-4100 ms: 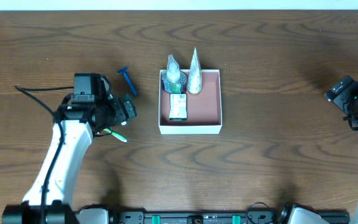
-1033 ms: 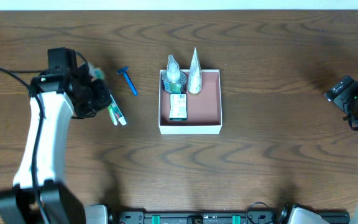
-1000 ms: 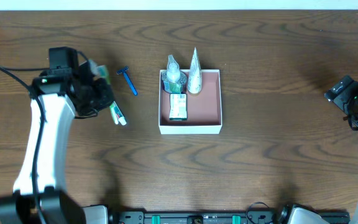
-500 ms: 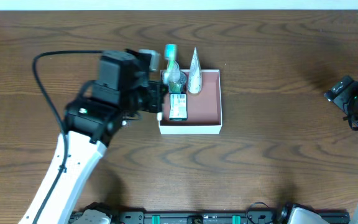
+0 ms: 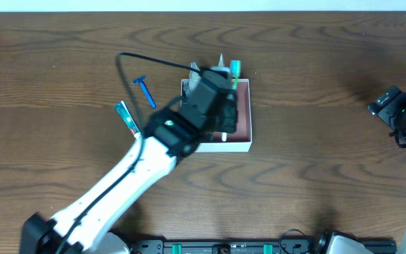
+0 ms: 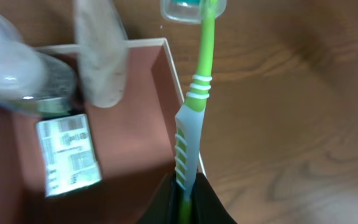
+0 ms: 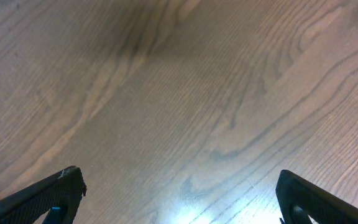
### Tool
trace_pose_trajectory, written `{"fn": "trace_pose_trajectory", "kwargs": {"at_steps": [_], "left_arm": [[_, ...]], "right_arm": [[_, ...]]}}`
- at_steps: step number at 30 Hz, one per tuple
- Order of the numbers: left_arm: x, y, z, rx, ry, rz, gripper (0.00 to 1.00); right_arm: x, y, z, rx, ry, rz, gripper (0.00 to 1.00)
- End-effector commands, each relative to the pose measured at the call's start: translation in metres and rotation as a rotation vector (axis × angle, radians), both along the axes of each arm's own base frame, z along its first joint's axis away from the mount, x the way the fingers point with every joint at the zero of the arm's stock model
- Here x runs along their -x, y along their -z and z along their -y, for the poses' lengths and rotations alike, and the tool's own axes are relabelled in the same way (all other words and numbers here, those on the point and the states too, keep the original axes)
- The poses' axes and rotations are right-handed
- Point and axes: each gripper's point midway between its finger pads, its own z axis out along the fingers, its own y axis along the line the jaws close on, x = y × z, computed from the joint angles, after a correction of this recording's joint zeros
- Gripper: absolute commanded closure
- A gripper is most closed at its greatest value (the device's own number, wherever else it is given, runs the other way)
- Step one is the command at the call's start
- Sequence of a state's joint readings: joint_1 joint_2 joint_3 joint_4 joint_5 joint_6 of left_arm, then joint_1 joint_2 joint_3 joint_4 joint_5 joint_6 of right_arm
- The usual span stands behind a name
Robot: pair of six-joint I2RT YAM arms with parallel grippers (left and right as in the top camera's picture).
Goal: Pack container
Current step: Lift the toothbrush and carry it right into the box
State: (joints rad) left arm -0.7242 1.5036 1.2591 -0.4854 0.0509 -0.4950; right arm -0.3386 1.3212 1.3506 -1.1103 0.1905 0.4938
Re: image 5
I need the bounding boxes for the clear foam soap pump bottle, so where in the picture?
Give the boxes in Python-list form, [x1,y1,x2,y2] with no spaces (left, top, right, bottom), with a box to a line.
[183,71,200,97]

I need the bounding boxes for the white lotion tube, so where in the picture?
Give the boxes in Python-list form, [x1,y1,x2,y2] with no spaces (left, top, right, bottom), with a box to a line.
[218,54,225,68]

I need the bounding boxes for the green toothbrush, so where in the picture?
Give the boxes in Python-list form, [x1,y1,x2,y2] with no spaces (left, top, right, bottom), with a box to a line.
[221,59,242,143]

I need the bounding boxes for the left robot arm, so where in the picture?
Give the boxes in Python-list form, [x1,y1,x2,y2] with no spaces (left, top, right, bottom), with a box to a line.
[19,66,240,253]

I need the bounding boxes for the white box with pink interior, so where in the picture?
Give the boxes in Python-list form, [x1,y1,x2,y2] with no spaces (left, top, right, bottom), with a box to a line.
[195,79,252,152]

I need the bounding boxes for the blue disposable razor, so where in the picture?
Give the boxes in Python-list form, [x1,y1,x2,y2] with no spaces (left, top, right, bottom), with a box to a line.
[133,75,156,109]

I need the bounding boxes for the green toothpaste tube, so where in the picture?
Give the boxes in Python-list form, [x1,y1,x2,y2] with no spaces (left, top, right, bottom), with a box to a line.
[114,101,141,139]

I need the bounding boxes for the left black cable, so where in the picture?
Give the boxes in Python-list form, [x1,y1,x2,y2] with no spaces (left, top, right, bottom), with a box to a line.
[53,52,232,254]

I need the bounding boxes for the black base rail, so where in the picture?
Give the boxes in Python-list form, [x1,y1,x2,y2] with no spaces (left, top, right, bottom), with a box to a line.
[128,236,398,254]

